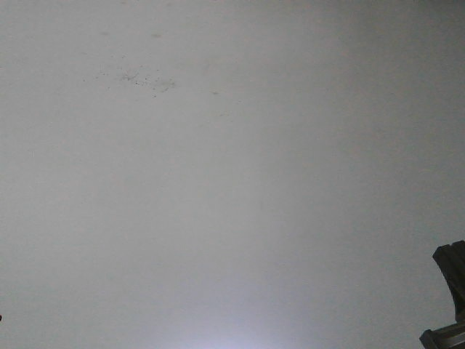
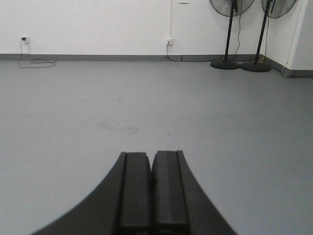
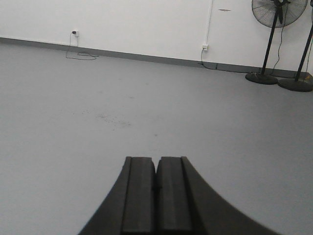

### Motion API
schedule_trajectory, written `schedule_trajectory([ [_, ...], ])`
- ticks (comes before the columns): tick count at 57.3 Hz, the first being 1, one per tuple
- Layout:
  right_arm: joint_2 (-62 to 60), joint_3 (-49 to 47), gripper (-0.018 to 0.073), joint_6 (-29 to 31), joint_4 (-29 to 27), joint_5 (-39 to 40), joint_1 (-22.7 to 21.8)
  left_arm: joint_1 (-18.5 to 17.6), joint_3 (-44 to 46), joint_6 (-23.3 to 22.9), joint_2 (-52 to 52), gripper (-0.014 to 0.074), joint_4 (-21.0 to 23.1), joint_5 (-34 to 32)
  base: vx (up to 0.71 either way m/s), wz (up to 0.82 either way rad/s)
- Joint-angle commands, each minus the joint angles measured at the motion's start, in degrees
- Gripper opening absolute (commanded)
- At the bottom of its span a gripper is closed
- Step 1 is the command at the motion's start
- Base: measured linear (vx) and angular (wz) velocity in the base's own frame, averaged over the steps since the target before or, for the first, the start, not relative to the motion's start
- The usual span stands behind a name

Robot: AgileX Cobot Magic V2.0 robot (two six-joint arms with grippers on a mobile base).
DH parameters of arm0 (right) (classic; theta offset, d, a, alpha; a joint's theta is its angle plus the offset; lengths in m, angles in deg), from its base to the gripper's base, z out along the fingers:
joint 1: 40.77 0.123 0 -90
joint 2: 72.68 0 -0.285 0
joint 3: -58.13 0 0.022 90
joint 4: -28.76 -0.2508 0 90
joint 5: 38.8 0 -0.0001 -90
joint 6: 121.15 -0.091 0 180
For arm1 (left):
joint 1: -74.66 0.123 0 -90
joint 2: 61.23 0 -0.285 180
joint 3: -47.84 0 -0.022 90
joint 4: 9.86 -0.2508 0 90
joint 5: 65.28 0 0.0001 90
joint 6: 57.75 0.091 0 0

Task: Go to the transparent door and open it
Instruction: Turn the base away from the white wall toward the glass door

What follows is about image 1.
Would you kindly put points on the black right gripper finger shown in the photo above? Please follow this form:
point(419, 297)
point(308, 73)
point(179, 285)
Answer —
point(449, 337)
point(450, 260)

